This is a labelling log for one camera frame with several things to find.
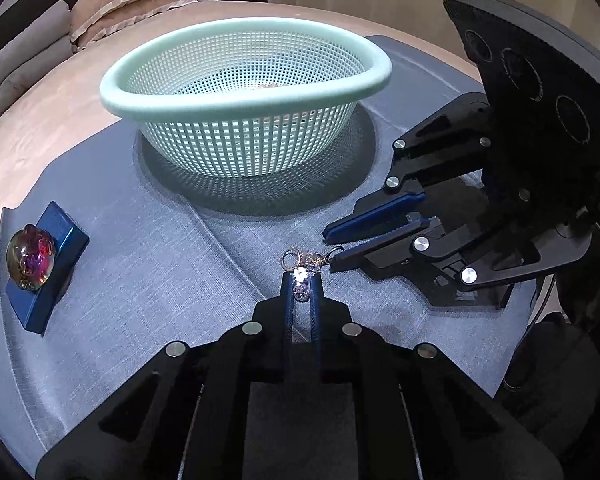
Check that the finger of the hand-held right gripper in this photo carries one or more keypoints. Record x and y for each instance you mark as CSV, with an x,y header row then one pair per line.
x,y
380,255
375,217

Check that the person's dark clothing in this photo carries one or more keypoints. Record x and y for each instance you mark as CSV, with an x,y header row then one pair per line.
x,y
555,360

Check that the blue grey cloth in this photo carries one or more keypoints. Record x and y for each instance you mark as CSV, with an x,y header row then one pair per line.
x,y
180,270

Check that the iridescent glass ornament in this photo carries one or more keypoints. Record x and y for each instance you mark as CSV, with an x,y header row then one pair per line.
x,y
30,260

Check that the crystal cluster hook earring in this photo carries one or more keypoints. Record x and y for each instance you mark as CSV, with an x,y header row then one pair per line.
x,y
300,280

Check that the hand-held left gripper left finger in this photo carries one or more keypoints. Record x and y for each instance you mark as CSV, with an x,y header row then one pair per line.
x,y
286,320

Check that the teal plastic mesh basket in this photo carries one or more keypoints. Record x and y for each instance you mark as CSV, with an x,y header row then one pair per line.
x,y
240,150

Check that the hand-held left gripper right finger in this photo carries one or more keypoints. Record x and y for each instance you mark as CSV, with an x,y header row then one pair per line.
x,y
317,320

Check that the beige bed cover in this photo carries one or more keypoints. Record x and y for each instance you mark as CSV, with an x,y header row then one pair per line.
x,y
55,125

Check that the dark blue rectangular box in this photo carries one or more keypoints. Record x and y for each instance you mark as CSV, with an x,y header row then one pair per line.
x,y
60,240

